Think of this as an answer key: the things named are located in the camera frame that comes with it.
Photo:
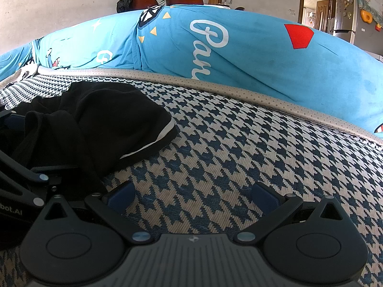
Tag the yellow fridge magnet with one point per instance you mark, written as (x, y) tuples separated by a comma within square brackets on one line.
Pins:
[(366, 16)]

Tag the silver refrigerator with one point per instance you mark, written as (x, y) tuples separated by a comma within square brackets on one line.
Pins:
[(348, 9)]

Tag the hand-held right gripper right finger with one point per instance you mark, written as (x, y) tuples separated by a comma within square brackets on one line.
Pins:
[(264, 198)]

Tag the black t-shirt with red print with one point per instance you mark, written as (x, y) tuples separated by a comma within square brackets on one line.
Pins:
[(104, 125)]

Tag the houndstooth mat with grey trim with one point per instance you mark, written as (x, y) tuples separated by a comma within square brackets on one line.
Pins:
[(239, 155)]

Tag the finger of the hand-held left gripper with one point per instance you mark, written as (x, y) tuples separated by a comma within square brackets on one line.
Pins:
[(36, 175), (7, 119)]

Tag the blue printed blanket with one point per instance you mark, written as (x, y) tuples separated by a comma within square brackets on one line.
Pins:
[(254, 50)]

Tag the brown framed kitchen doorway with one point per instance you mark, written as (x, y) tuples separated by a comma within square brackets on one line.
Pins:
[(317, 7)]

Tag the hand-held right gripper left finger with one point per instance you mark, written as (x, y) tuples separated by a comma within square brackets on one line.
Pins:
[(122, 198)]

